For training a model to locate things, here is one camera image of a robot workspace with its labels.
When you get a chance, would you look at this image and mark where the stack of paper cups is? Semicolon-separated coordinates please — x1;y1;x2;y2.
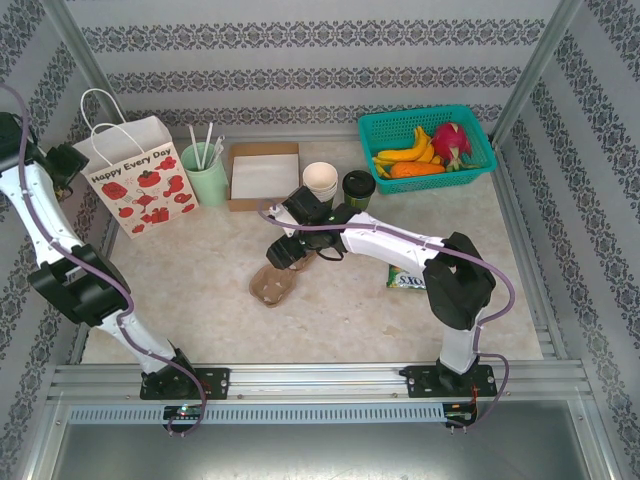
302;162;339;204

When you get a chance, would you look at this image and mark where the black coffee cup lid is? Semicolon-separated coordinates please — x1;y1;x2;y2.
342;169;377;198

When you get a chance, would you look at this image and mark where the brown pulp cup carrier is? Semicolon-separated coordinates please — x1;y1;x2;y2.
248;252;316;310

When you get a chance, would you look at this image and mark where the white red printed paper bag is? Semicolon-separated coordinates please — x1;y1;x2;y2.
73;88;200;241

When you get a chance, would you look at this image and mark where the brown cardboard napkin box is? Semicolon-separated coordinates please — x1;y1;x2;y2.
227;142;303;213

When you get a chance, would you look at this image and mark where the green yellow candy bag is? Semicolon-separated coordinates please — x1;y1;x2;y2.
385;264;429;292

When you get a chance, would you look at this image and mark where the orange carrot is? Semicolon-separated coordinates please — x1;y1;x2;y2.
389;160;446;180

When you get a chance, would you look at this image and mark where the yellow banana bunch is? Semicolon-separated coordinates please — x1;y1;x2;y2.
372;125;441;180

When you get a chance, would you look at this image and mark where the mint green straw holder cup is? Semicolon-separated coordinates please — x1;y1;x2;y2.
180;142;229;207

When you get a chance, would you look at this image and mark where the teal plastic basket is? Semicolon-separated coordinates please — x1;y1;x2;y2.
357;104;497;196

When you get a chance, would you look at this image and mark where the pink dragon fruit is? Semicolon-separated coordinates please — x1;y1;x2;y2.
430;122;482;174

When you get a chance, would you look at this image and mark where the grey metal shelf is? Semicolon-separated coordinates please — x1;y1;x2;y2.
29;399;621;480

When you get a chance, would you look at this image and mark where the small circuit board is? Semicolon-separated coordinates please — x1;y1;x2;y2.
163;405;204;420

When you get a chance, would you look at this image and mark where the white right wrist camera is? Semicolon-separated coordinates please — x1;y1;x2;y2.
268;202;297;237

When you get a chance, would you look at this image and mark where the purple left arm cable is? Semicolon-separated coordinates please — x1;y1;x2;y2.
0;82;209;439

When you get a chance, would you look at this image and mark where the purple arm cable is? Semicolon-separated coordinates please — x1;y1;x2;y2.
257;199;512;434
0;82;209;439

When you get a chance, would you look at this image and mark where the aluminium frame post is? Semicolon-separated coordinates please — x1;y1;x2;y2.
489;0;584;144
42;0;126;121

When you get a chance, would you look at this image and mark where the aluminium mounting rail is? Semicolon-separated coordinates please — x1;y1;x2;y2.
47;363;594;401

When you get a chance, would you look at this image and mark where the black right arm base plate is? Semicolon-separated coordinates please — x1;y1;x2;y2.
403;364;499;400

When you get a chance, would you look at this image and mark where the slotted grey cable duct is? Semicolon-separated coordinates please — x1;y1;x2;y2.
67;403;446;425

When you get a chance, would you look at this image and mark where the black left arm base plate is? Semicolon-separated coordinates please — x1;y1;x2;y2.
139;367;231;401

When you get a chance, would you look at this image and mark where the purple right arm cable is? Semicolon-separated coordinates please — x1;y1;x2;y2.
257;199;512;434

